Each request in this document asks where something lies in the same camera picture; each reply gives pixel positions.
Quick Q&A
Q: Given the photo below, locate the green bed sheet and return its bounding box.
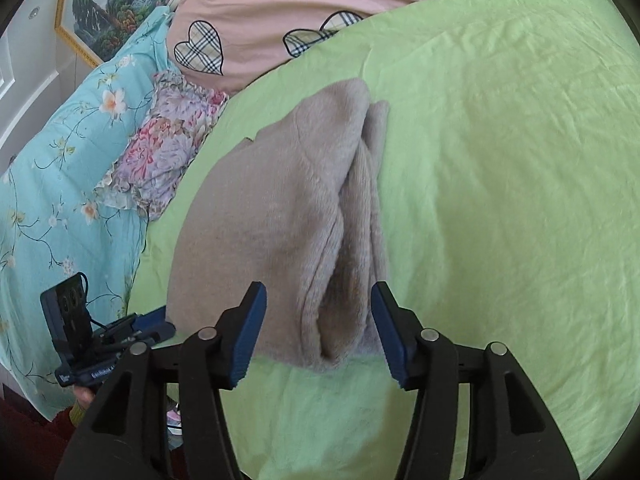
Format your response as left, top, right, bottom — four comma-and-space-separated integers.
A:
127, 0, 640, 480

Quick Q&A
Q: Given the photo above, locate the pink quilt with plaid hearts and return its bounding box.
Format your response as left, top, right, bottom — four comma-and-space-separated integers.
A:
167, 0, 601, 96

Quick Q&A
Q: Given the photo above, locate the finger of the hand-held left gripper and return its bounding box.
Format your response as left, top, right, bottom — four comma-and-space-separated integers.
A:
131, 323, 177, 348
102, 305, 168, 341

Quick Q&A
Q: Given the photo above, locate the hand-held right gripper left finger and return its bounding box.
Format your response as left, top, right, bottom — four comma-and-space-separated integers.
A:
54, 281, 268, 480

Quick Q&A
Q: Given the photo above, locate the framed landscape painting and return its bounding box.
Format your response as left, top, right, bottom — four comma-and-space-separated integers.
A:
55, 0, 211, 68

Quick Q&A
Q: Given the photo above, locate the beige knit sweater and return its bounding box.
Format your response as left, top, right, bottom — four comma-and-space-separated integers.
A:
165, 78, 391, 373

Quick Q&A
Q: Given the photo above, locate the turquoise floral quilt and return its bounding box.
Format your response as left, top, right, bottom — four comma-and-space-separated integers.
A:
0, 7, 173, 421

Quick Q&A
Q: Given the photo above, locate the purple floral pillow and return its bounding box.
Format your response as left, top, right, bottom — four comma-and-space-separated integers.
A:
95, 69, 230, 222

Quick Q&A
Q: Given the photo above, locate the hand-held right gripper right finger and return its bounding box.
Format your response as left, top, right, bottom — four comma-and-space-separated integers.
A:
370, 281, 581, 480

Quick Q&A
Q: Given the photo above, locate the white panelled door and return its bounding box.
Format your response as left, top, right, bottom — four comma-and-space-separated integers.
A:
0, 25, 76, 171

